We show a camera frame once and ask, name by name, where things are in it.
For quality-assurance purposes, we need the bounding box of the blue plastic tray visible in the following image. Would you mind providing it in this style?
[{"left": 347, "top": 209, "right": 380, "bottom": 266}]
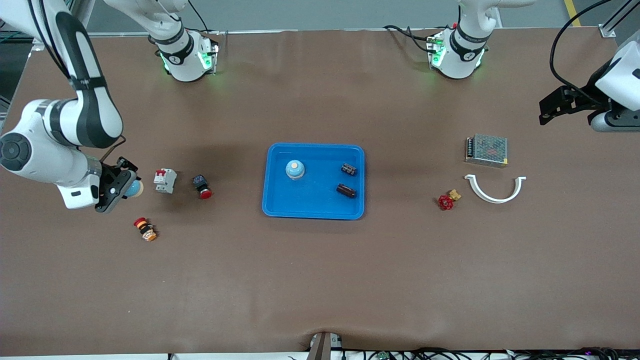
[{"left": 262, "top": 143, "right": 366, "bottom": 221}]

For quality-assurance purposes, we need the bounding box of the white circuit breaker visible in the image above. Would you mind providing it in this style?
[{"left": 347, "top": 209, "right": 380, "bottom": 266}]
[{"left": 153, "top": 168, "right": 178, "bottom": 194}]

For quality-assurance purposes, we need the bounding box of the red yellow push button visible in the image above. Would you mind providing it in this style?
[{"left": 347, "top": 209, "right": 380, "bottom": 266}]
[{"left": 133, "top": 217, "right": 158, "bottom": 242}]

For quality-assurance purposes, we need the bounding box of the red mushroom button black body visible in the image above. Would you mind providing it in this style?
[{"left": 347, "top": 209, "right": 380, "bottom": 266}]
[{"left": 193, "top": 174, "right": 213, "bottom": 200}]

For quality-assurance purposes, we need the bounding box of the metal mesh power supply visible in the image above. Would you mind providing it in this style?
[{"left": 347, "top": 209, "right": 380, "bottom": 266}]
[{"left": 465, "top": 133, "right": 509, "bottom": 168}]

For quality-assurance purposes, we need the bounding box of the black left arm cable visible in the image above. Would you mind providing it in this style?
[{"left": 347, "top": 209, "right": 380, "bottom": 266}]
[{"left": 549, "top": 0, "right": 615, "bottom": 102}]

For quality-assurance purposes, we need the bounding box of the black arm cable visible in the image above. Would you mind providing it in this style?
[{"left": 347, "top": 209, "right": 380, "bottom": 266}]
[
  {"left": 549, "top": 0, "right": 615, "bottom": 102},
  {"left": 27, "top": 0, "right": 127, "bottom": 163}
]

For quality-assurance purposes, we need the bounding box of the aluminium frame profile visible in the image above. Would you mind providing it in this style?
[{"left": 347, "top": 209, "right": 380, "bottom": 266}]
[{"left": 599, "top": 0, "right": 640, "bottom": 39}]

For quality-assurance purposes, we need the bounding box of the white half-ring pipe clamp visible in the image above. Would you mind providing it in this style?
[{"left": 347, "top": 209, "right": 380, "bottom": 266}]
[{"left": 464, "top": 174, "right": 527, "bottom": 204}]

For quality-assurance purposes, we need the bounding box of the brass valve red handle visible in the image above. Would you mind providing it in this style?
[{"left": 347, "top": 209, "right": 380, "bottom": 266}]
[{"left": 438, "top": 189, "right": 462, "bottom": 211}]

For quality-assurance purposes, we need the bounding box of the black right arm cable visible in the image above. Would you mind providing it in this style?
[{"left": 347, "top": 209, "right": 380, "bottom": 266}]
[{"left": 27, "top": 0, "right": 127, "bottom": 163}]

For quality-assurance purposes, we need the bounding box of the black right base cable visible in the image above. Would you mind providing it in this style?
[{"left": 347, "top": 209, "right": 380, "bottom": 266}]
[{"left": 190, "top": 0, "right": 221, "bottom": 36}]

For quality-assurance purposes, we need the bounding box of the black base cable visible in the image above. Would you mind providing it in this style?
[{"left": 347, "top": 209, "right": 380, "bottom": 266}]
[
  {"left": 383, "top": 24, "right": 441, "bottom": 54},
  {"left": 190, "top": 0, "right": 221, "bottom": 36}
]

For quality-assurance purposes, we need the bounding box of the black left base cable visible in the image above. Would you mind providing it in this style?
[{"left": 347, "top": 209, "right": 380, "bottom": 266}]
[{"left": 383, "top": 24, "right": 441, "bottom": 54}]

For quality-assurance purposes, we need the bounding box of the black cable bundle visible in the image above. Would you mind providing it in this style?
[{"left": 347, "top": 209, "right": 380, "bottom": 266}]
[{"left": 345, "top": 347, "right": 621, "bottom": 360}]

